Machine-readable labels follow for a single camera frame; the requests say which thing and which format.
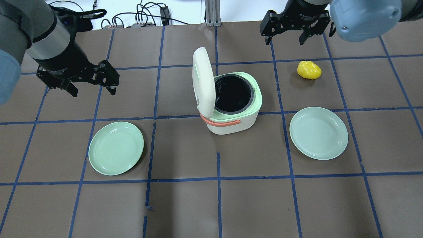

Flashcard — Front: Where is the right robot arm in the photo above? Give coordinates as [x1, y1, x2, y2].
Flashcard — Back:
[259, 0, 423, 45]

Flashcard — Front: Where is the aluminium frame post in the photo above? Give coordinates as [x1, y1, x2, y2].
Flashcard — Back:
[205, 0, 222, 27]

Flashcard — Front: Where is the green plate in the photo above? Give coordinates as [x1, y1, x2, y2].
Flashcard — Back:
[289, 107, 349, 161]
[88, 121, 144, 176]

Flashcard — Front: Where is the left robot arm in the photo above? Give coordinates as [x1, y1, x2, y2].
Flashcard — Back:
[0, 0, 120, 104]

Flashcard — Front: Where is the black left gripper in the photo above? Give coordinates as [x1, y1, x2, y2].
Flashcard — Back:
[36, 60, 120, 97]

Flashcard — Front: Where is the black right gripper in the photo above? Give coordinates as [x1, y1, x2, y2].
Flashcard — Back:
[260, 0, 330, 45]

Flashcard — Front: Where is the white rice cooker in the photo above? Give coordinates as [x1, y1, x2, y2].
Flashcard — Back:
[192, 47, 263, 135]

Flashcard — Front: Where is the yellow lemon toy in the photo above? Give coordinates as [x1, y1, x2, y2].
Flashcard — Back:
[297, 60, 322, 80]

